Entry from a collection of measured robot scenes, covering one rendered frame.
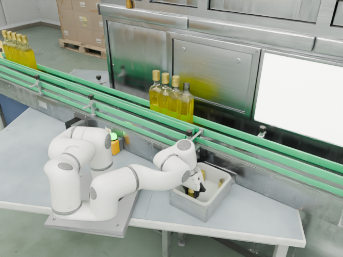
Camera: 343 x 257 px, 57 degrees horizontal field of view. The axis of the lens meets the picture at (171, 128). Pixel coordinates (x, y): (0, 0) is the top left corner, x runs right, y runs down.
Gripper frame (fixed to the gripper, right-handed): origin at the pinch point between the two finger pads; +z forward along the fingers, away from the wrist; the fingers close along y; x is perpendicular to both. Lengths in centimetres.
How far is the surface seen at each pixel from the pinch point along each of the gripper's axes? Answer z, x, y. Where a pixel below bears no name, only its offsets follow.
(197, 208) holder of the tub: -1.7, 6.7, -6.6
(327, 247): 49, -29, -54
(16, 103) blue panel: 13, -13, 152
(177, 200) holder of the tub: -1.1, 6.7, 2.5
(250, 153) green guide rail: -5.8, -24.8, -14.9
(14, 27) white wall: 142, -257, 600
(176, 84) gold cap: -24.9, -33.2, 25.0
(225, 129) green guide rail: -6.7, -32.7, 0.8
